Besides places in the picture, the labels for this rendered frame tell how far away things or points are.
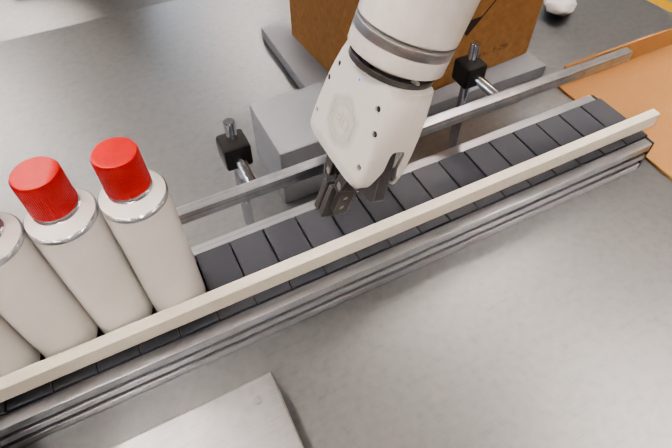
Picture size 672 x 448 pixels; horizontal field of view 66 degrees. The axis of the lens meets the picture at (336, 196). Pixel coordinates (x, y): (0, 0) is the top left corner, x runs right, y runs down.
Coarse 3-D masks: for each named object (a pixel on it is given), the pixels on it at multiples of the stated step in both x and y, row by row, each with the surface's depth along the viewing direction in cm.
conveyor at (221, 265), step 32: (544, 128) 68; (576, 128) 68; (448, 160) 64; (480, 160) 64; (512, 160) 64; (576, 160) 64; (416, 192) 61; (448, 192) 61; (512, 192) 61; (288, 224) 58; (320, 224) 58; (352, 224) 58; (224, 256) 55; (256, 256) 55; (288, 256) 55; (352, 256) 55; (288, 288) 53; (128, 352) 48; (64, 384) 46; (0, 416) 46
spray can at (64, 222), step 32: (32, 160) 36; (32, 192) 34; (64, 192) 36; (32, 224) 37; (64, 224) 37; (96, 224) 39; (64, 256) 38; (96, 256) 40; (96, 288) 42; (128, 288) 45; (96, 320) 46; (128, 320) 47
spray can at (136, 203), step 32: (96, 160) 36; (128, 160) 36; (128, 192) 37; (160, 192) 39; (128, 224) 38; (160, 224) 40; (128, 256) 42; (160, 256) 42; (192, 256) 47; (160, 288) 45; (192, 288) 48
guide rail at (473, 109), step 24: (624, 48) 65; (576, 72) 62; (504, 96) 59; (528, 96) 61; (432, 120) 57; (456, 120) 58; (288, 168) 52; (312, 168) 52; (240, 192) 50; (264, 192) 51; (192, 216) 49
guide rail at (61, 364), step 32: (608, 128) 63; (640, 128) 65; (544, 160) 59; (480, 192) 57; (384, 224) 53; (416, 224) 55; (320, 256) 51; (224, 288) 49; (256, 288) 50; (160, 320) 46; (192, 320) 48; (64, 352) 45; (96, 352) 45; (0, 384) 43; (32, 384) 44
